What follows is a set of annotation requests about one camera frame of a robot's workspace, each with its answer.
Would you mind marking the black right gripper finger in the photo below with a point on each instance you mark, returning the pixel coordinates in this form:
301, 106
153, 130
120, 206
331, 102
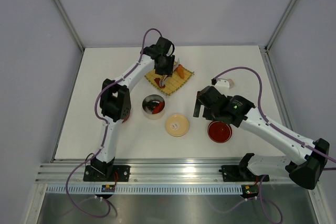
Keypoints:
207, 113
197, 108

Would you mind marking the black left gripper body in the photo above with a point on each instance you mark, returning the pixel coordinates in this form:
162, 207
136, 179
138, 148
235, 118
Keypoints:
166, 67

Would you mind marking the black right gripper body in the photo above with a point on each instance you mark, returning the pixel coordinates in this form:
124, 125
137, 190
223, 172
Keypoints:
214, 115

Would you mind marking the dark red meat slice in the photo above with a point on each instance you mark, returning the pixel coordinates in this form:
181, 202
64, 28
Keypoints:
158, 81

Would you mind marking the metal serving tongs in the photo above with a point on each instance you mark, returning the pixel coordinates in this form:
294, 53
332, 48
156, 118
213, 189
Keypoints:
163, 79

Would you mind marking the red sausage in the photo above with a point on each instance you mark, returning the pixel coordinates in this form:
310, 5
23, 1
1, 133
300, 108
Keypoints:
158, 108

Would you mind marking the black sea cucumber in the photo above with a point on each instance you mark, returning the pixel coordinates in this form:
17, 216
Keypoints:
149, 105

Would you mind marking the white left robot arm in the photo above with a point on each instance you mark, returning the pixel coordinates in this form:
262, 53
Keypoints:
113, 105

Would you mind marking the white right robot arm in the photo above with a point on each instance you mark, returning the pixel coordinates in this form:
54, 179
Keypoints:
303, 159

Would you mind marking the beige steel lunch container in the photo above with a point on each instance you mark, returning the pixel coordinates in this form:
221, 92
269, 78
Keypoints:
156, 98

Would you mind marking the red-based steel lunch container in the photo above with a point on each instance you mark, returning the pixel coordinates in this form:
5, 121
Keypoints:
127, 116

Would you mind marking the orange fried chicken piece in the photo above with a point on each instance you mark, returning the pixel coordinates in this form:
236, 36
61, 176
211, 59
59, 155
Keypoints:
180, 71

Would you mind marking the woven bamboo tray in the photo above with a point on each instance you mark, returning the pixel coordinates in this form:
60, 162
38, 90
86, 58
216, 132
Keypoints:
173, 83

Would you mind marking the red round lid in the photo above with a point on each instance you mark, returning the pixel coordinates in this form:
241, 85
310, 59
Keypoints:
219, 132

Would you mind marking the cream round lid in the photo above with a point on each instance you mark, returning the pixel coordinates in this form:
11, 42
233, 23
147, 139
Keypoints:
177, 125

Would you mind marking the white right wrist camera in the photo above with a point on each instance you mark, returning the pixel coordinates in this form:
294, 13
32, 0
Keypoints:
220, 83

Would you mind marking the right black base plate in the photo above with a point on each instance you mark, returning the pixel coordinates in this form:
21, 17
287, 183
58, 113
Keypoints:
232, 173

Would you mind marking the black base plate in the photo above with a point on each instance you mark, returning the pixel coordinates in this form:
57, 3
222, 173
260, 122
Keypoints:
232, 173
119, 173

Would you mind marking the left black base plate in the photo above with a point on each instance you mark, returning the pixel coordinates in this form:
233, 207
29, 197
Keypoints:
119, 173

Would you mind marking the white slotted cable duct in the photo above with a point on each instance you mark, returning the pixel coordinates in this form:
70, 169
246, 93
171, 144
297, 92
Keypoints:
146, 189

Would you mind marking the left aluminium frame post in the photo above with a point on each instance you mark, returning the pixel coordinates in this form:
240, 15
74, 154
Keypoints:
68, 23

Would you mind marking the aluminium frame post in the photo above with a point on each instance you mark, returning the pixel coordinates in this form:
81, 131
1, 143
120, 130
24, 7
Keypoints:
68, 23
280, 24

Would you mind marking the aluminium mounting rail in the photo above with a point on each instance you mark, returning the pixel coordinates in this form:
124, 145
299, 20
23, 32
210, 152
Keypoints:
144, 171

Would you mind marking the right aluminium frame post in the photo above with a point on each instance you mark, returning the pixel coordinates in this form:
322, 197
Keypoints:
280, 24

